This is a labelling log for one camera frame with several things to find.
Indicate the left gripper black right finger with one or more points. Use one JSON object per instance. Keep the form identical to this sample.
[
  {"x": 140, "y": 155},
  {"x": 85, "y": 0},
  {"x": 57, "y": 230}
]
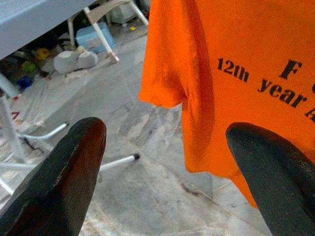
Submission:
[{"x": 283, "y": 186}]

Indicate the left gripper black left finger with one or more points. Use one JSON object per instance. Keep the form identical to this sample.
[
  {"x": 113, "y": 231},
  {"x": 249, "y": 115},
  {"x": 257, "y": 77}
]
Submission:
[{"x": 54, "y": 186}]

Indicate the orange printed t-shirt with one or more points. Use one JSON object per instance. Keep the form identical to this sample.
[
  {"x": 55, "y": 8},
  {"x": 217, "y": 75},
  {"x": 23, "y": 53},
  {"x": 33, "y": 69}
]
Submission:
[{"x": 246, "y": 37}]

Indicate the white plastic sheet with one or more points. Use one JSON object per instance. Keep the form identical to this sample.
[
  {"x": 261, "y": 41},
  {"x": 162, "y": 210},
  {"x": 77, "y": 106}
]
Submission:
[{"x": 49, "y": 98}]

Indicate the blue plastic toy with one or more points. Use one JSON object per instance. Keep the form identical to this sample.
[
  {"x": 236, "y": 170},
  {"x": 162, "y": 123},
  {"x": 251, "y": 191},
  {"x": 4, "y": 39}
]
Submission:
[{"x": 24, "y": 81}]

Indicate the green plastic toy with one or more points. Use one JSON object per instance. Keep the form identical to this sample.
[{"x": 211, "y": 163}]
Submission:
[{"x": 29, "y": 66}]

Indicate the grey plush toy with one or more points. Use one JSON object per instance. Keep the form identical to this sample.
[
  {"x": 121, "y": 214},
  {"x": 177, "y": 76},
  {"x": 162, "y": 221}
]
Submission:
[{"x": 66, "y": 62}]

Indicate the yellow plastic toy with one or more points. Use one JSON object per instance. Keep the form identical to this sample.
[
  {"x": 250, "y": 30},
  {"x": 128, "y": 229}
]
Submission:
[{"x": 43, "y": 53}]

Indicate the light blue plastic box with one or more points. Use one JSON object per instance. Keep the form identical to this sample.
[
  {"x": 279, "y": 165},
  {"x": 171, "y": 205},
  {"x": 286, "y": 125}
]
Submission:
[{"x": 91, "y": 37}]

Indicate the white beige baby high chair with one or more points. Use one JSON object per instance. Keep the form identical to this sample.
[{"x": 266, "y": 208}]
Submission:
[{"x": 103, "y": 39}]

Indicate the grey-blue plastic folding table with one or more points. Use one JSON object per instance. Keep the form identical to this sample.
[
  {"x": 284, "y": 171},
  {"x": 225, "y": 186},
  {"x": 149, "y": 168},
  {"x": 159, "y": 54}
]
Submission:
[{"x": 24, "y": 19}]

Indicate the small yellow toy block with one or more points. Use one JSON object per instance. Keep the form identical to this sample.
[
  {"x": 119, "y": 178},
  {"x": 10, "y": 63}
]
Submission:
[{"x": 133, "y": 28}]

